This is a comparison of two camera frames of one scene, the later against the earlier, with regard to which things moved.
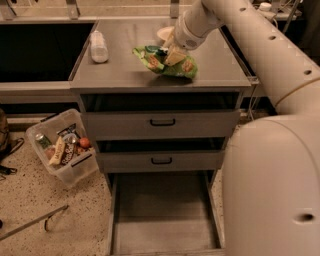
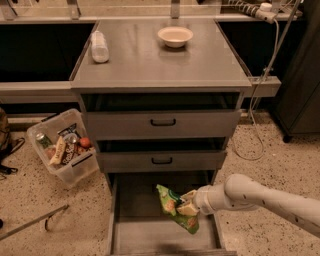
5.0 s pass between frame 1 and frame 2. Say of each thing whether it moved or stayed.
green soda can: stayed
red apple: stayed
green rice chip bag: moved
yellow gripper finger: moved
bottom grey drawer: stayed
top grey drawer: stayed
